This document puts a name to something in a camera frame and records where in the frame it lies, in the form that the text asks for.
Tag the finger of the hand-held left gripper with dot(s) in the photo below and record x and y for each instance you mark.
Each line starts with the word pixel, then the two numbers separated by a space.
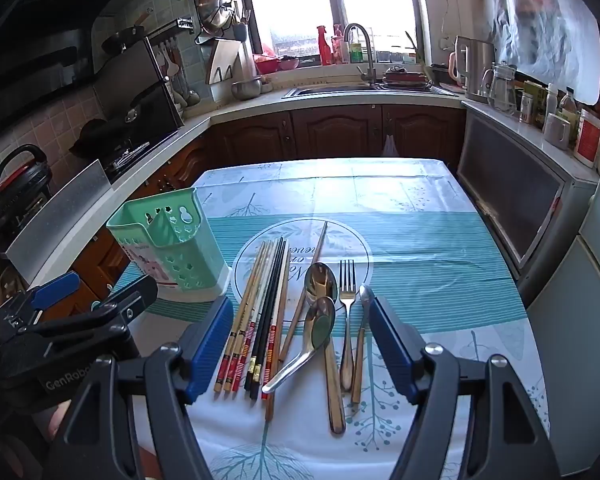
pixel 130 300
pixel 55 287

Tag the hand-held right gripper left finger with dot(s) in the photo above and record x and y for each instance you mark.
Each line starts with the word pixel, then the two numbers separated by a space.
pixel 210 345

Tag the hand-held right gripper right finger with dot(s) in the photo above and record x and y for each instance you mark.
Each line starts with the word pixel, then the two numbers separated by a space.
pixel 392 347

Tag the bamboo chopstick with red end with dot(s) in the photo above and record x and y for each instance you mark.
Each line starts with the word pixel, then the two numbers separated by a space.
pixel 240 317
pixel 254 315
pixel 247 317

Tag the steel fork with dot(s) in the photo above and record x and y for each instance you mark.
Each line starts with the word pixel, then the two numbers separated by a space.
pixel 347 310

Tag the green plastic utensil holder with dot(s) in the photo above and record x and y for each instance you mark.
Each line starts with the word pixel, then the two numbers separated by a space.
pixel 180 250

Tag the large steel spoon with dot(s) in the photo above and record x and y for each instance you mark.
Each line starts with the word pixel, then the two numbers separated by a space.
pixel 335 390

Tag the brown wooden chopstick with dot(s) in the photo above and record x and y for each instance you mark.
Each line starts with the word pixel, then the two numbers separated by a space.
pixel 316 252
pixel 272 400

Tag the small steel spoon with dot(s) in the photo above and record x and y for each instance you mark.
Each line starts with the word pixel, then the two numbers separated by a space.
pixel 290 370

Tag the person's left hand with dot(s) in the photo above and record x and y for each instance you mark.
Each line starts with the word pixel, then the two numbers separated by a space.
pixel 57 420

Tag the steel splash plate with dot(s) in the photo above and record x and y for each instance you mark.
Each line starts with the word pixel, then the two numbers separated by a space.
pixel 55 220

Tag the black pressure cooker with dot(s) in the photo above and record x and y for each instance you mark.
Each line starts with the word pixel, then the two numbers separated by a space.
pixel 20 185

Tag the gas stove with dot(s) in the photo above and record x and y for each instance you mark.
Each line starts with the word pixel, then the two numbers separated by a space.
pixel 130 157

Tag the black wok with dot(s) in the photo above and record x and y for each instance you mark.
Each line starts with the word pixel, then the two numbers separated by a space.
pixel 97 137

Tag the kitchen countertop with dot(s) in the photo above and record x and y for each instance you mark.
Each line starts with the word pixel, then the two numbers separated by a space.
pixel 197 124

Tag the white refrigerator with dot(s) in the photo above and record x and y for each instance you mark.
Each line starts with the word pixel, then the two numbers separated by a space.
pixel 580 320

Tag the grey glass-door cabinet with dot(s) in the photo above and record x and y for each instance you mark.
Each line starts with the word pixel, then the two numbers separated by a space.
pixel 520 200

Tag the white hanging cloth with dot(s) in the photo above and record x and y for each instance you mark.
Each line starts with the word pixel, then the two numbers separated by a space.
pixel 390 147

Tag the dark stove splash panel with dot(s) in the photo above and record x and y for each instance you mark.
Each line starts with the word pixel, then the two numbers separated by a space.
pixel 130 90

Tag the hanging steel ladle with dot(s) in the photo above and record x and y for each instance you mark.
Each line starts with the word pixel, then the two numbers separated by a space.
pixel 190 92

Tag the wooden kitchen cabinet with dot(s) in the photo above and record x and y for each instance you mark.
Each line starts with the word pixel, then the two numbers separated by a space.
pixel 340 130

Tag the hanging white spatula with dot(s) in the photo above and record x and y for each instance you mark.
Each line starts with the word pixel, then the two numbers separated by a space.
pixel 168 67

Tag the steel bowl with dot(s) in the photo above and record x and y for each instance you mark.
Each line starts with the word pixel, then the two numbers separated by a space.
pixel 246 89

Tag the black range hood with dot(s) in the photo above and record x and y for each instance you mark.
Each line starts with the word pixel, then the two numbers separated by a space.
pixel 30 45

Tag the black frying pan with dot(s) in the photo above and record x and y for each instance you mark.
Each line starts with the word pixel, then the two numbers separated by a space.
pixel 122 40

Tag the wooden cutting board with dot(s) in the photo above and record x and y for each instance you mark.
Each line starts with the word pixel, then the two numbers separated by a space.
pixel 225 57

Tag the steel sink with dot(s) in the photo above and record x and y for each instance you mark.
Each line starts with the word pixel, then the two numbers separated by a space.
pixel 330 91

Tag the red pot with lid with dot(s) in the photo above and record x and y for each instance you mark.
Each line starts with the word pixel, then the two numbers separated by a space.
pixel 405 77

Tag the white mug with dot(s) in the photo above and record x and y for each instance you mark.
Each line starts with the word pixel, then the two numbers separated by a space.
pixel 557 131

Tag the red basin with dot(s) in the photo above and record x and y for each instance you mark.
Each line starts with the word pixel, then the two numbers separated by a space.
pixel 267 63

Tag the black pot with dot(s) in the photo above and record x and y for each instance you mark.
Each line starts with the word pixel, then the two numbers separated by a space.
pixel 441 74

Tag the glass pitcher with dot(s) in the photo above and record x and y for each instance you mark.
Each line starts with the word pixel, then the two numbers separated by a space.
pixel 502 87

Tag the pink bowl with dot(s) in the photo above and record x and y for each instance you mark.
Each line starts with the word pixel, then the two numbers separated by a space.
pixel 288 64

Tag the red-labelled white tub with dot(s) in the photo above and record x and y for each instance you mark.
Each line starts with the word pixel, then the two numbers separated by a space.
pixel 587 137

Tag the steel faucet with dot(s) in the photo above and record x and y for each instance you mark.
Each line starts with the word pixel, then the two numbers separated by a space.
pixel 367 60

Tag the steel electric kettle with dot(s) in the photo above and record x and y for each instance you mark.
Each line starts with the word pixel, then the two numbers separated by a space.
pixel 475 67

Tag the green white bottle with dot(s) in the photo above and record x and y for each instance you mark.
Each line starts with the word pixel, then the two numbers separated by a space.
pixel 356 52

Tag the clear plastic bottle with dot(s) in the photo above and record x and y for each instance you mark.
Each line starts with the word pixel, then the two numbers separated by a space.
pixel 569 105

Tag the hanging steel wok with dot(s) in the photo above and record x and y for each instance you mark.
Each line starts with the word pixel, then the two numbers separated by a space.
pixel 212 5

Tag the pink bottle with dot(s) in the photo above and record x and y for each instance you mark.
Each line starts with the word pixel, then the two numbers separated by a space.
pixel 337 45

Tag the red spray bottle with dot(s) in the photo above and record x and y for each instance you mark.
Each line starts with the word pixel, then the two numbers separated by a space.
pixel 324 47

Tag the window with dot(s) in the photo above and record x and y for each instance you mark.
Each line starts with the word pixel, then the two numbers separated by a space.
pixel 290 0

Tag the steel wall rack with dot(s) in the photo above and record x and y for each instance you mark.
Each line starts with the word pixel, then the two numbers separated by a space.
pixel 185 22

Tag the shiny wall sheet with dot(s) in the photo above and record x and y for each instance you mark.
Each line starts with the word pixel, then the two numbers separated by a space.
pixel 545 25

